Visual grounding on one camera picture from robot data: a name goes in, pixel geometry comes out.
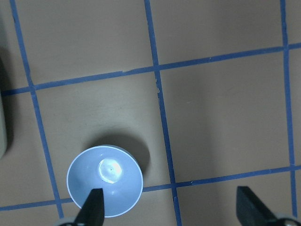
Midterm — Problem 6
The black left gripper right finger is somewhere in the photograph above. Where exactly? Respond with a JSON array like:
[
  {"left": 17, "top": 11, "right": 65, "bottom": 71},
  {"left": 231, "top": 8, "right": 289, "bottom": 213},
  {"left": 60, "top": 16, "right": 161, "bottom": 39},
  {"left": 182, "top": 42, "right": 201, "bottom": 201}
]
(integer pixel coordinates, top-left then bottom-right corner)
[{"left": 236, "top": 186, "right": 278, "bottom": 226}]

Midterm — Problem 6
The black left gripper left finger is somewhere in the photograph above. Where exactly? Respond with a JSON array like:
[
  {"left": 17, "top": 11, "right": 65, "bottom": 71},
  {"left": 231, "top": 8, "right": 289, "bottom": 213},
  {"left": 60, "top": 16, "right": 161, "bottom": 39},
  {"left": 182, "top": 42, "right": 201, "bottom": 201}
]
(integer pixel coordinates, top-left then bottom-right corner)
[{"left": 73, "top": 188, "right": 104, "bottom": 226}]

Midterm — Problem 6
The blue bowl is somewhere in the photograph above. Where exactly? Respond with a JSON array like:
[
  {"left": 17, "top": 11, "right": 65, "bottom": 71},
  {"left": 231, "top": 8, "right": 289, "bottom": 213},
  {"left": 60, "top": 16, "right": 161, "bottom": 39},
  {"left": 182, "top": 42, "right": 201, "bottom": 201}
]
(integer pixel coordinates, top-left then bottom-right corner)
[{"left": 66, "top": 145, "right": 143, "bottom": 218}]

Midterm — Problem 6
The cream silver toaster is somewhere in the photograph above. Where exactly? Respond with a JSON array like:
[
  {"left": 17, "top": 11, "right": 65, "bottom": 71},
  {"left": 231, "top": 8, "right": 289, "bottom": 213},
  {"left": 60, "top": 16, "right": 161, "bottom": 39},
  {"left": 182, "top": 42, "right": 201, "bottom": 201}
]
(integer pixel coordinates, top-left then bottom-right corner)
[{"left": 0, "top": 21, "right": 8, "bottom": 158}]

